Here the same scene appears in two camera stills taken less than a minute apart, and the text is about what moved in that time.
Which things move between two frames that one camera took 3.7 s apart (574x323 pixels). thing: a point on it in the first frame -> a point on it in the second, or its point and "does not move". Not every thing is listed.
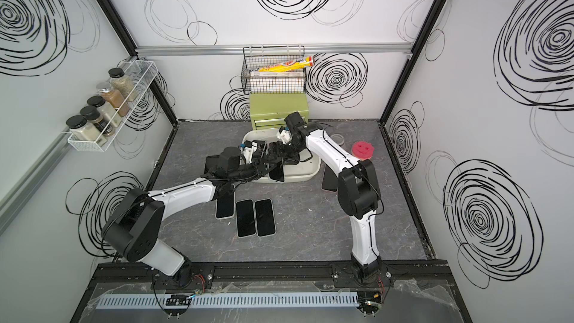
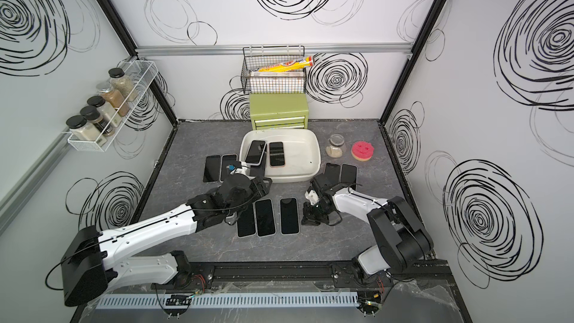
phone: (264, 217) does not move
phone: (246, 225) does not move
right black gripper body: (289, 152) -> (315, 213)
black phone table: (211, 162) does not move
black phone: (329, 179) does not move
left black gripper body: (247, 172) -> (254, 191)
